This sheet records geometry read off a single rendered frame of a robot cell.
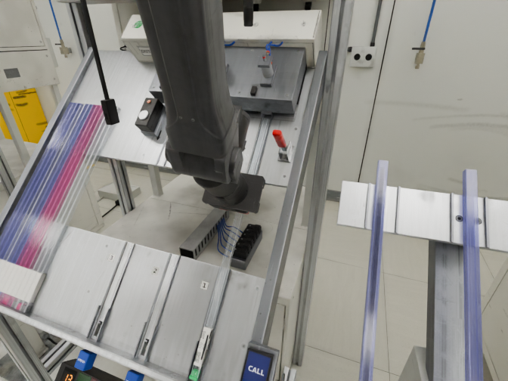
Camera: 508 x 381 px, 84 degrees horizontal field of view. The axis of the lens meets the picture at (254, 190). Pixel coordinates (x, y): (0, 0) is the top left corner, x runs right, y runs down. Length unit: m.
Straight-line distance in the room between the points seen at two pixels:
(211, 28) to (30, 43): 1.67
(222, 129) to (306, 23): 0.45
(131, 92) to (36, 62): 1.06
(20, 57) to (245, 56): 1.34
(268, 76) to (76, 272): 0.58
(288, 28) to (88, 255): 0.64
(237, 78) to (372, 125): 1.68
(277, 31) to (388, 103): 1.60
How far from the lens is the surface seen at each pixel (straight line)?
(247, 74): 0.65
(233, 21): 0.74
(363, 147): 2.28
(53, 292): 0.76
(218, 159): 0.30
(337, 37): 0.72
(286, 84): 0.61
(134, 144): 0.75
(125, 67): 0.93
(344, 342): 1.52
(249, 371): 0.50
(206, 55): 0.23
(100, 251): 0.70
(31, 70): 1.85
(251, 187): 0.48
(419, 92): 2.22
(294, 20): 0.70
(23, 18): 1.88
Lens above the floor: 1.23
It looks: 29 degrees down
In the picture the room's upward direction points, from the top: straight up
